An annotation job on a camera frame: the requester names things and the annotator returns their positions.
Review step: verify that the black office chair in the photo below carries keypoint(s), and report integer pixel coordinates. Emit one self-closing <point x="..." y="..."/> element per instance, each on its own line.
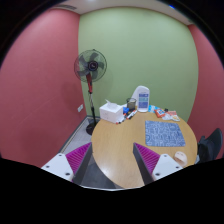
<point x="209" y="147"/>

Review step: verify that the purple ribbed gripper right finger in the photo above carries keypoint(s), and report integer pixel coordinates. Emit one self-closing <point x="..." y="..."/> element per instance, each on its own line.
<point x="153" y="166"/>

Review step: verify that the blue small packet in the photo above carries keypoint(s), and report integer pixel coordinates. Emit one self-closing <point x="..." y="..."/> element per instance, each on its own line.
<point x="151" y="108"/>

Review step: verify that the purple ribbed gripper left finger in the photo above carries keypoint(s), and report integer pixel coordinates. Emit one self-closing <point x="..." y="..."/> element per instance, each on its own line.
<point x="71" y="166"/>

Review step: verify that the blue patterned mouse pad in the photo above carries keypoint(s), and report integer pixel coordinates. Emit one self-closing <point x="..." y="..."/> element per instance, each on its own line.
<point x="163" y="134"/>

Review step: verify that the white tissue box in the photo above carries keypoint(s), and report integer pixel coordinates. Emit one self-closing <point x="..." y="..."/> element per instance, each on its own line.
<point x="111" y="112"/>

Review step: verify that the beige computer mouse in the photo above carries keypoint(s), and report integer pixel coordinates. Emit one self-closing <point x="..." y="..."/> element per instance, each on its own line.
<point x="181" y="158"/>

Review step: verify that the white wall socket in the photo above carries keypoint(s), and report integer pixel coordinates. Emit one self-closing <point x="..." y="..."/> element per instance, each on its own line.
<point x="80" y="108"/>

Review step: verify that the black red marker pen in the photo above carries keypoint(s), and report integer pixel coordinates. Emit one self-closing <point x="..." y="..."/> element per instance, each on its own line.
<point x="132" y="114"/>

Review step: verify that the orange snack packet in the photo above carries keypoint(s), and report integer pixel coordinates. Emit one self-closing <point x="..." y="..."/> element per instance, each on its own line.
<point x="160" y="113"/>

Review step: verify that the white air purifier device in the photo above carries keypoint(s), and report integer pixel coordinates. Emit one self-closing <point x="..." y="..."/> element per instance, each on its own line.
<point x="142" y="95"/>

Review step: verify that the black red standing fan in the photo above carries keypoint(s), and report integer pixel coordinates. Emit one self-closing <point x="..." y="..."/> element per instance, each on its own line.
<point x="89" y="67"/>

